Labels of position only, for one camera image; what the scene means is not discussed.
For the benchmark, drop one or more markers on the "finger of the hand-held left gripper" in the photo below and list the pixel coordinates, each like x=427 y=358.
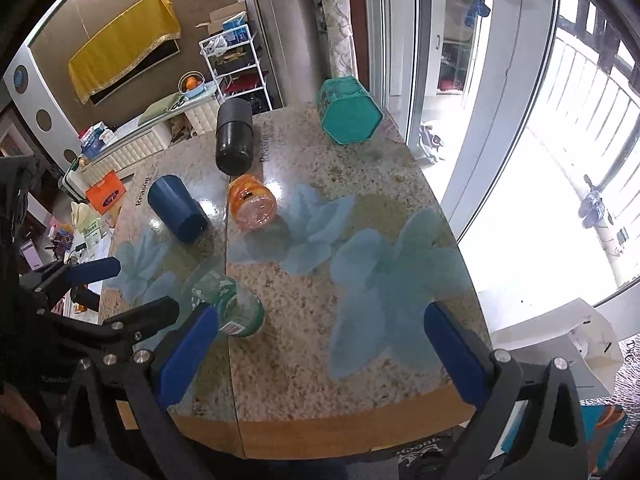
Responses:
x=95 y=268
x=150 y=312

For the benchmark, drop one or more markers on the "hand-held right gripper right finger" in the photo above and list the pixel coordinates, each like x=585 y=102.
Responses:
x=456 y=355

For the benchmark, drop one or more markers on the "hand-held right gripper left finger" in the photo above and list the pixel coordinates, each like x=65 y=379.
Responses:
x=184 y=355

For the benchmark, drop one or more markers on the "clear green plastic bottle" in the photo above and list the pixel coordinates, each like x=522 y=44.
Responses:
x=234 y=305

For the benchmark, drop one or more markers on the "dark blue cup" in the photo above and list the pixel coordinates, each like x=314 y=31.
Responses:
x=178 y=210

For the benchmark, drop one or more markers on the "orange transparent cup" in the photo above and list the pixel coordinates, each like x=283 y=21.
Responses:
x=252 y=202

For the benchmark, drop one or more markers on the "black cup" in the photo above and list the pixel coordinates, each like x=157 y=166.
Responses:
x=234 y=136

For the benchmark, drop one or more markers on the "teal hexagonal cup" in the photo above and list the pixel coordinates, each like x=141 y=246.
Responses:
x=350 y=109

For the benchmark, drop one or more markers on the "person's left hand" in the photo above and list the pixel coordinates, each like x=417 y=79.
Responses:
x=17 y=410

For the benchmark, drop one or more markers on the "green snack packet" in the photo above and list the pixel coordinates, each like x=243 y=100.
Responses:
x=92 y=228

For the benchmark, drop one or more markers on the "orange tissue box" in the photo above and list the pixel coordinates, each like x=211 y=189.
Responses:
x=105 y=193

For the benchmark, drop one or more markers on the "white carton box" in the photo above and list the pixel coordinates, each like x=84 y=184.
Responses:
x=550 y=342

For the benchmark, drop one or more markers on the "black printed mat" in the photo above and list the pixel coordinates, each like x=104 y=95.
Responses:
x=425 y=452

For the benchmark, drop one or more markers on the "blue tissue pack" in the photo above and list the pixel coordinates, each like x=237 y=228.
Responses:
x=92 y=144

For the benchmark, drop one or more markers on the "white low cabinet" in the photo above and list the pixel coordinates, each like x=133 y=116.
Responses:
x=150 y=135

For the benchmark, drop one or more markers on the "green folded cloth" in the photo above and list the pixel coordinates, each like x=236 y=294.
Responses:
x=160 y=108

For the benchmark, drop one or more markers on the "dark slippers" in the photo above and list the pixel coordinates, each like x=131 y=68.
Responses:
x=592 y=204

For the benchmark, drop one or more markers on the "bowl of oranges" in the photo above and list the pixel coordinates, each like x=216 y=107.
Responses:
x=192 y=85

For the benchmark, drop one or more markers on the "yellow cloth cover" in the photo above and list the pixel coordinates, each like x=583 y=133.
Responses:
x=125 y=42

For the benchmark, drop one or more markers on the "cardboard box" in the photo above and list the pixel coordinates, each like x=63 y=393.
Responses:
x=224 y=17

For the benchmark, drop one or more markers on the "balcony railing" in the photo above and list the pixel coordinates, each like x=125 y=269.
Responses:
x=595 y=100

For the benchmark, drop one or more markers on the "blue hanging cloth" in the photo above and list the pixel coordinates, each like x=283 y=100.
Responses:
x=477 y=10

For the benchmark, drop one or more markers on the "patterned curtain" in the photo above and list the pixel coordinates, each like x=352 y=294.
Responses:
x=339 y=15

